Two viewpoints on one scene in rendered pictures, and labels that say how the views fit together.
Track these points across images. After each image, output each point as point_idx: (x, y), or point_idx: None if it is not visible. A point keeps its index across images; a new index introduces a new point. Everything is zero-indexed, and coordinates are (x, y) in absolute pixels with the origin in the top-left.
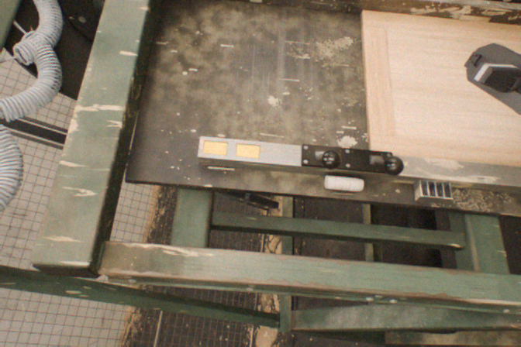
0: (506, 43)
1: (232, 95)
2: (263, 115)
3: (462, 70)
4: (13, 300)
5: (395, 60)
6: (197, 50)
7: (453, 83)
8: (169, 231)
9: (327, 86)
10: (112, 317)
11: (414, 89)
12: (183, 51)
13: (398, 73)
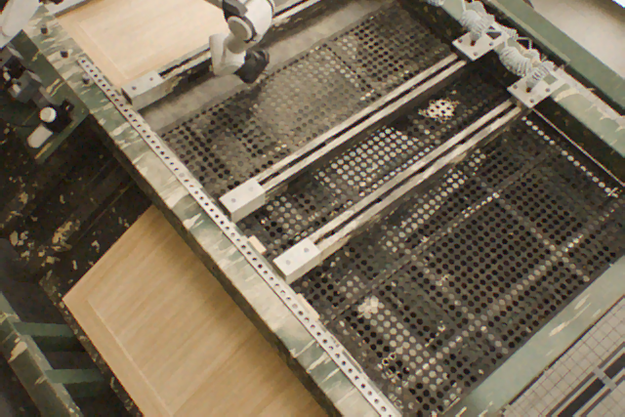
0: (158, 62)
1: None
2: None
3: (174, 27)
4: (419, 209)
5: (216, 10)
6: None
7: (174, 17)
8: (363, 365)
9: None
10: (338, 282)
11: (192, 0)
12: None
13: (208, 4)
